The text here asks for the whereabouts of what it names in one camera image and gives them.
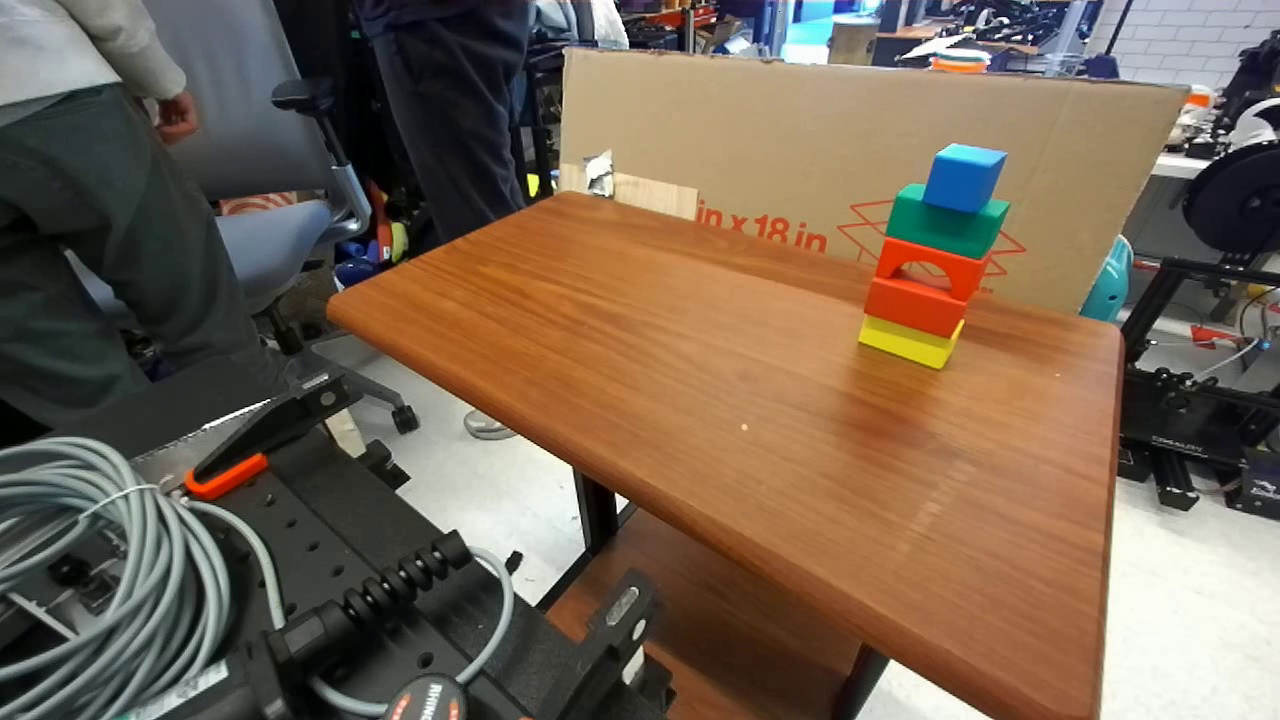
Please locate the blue cube block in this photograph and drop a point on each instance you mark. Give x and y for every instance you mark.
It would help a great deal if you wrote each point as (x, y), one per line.
(961, 176)

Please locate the teal round object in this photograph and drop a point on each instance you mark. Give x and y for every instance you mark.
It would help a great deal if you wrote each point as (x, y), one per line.
(1108, 289)

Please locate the yellow rectangular block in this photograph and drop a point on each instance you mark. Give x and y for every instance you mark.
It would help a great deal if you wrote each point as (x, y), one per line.
(911, 343)

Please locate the orange arch block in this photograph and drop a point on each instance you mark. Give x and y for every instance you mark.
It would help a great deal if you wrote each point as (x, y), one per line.
(930, 265)

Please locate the red-orange rectangular block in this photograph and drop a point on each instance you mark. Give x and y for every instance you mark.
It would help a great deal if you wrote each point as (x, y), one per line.
(913, 306)

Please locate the large cardboard box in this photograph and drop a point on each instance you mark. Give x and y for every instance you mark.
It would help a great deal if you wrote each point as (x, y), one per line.
(813, 152)

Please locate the green rectangular block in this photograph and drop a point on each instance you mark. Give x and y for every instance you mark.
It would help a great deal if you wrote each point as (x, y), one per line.
(964, 233)

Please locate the person in dark pants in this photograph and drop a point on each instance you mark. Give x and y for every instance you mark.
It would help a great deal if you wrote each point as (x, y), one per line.
(448, 79)

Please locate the grey office chair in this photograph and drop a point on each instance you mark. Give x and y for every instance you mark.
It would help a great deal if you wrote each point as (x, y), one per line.
(266, 128)

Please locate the person in grey clothes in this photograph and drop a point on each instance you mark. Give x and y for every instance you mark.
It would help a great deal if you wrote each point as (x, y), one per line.
(88, 111)

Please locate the black equipment stand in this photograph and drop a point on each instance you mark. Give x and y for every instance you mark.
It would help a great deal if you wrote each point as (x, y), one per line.
(1180, 422)

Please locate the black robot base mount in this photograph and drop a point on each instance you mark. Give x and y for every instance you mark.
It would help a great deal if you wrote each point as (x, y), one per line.
(308, 594)

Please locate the orange handled clamp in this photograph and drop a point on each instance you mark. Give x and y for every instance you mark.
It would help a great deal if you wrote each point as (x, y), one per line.
(251, 449)

